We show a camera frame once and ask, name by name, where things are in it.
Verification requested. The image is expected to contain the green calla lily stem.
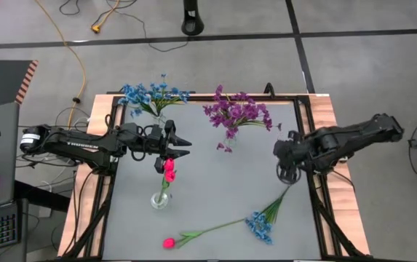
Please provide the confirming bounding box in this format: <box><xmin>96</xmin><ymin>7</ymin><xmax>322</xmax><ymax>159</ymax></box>
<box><xmin>162</xmin><ymin>217</ymin><xmax>247</xmax><ymax>250</ymax></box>

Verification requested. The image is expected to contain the yellow cable with plug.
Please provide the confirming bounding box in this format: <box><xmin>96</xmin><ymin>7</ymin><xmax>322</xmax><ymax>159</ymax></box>
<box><xmin>90</xmin><ymin>0</ymin><xmax>122</xmax><ymax>34</ymax></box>

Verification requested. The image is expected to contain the long yellow floor cable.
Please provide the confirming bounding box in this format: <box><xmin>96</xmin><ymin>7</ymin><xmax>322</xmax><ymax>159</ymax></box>
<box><xmin>34</xmin><ymin>0</ymin><xmax>87</xmax><ymax>128</ymax></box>

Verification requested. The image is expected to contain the black post base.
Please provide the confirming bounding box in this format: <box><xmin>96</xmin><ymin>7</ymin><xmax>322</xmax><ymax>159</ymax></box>
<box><xmin>180</xmin><ymin>0</ymin><xmax>205</xmax><ymax>36</ymax></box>

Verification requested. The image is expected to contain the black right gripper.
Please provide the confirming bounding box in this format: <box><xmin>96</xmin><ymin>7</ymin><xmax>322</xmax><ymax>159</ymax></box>
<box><xmin>273</xmin><ymin>130</ymin><xmax>317</xmax><ymax>172</ymax></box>

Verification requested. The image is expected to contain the wide textured glass vase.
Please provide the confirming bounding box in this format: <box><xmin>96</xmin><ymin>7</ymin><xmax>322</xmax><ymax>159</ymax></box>
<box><xmin>150</xmin><ymin>191</ymin><xmax>172</xmax><ymax>210</ymax></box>

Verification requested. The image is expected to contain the black mat with striped edge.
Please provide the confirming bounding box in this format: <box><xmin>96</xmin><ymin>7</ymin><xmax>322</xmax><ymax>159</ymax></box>
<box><xmin>0</xmin><ymin>60</ymin><xmax>39</xmax><ymax>111</ymax></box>

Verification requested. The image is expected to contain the flared neck glass vase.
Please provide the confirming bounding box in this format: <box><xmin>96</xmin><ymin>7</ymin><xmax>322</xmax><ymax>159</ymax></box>
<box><xmin>152</xmin><ymin>112</ymin><xmax>167</xmax><ymax>128</ymax></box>

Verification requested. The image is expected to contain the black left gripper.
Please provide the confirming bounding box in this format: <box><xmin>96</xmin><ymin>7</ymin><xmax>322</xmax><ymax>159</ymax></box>
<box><xmin>119</xmin><ymin>120</ymin><xmax>192</xmax><ymax>174</ymax></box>

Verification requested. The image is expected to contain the black aluminium rig frame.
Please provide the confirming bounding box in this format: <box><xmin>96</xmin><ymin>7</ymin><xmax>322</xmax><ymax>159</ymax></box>
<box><xmin>60</xmin><ymin>82</ymin><xmax>371</xmax><ymax>262</ymax></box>

